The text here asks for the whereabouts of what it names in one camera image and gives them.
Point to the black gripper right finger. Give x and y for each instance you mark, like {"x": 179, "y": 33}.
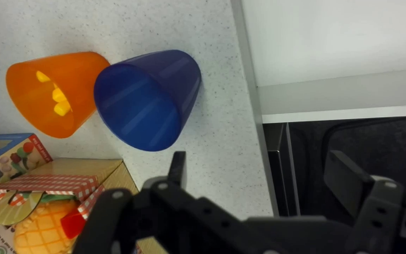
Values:
{"x": 376, "y": 212}

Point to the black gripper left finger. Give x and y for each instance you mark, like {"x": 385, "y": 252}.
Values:
{"x": 155, "y": 221}

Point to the blue plastic cup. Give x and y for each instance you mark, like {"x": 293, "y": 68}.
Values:
{"x": 141, "y": 104}

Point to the orange plastic cup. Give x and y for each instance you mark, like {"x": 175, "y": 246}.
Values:
{"x": 38, "y": 104}

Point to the red toy tomato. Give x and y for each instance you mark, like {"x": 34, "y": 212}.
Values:
{"x": 72, "y": 225}

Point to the black steel dishwasher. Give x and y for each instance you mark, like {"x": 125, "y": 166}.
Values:
{"x": 277, "y": 164}

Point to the yellow toy pineapple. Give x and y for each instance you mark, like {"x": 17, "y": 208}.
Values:
{"x": 41, "y": 233}

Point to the green toy slice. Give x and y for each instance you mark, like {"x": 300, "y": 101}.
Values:
{"x": 14, "y": 209}

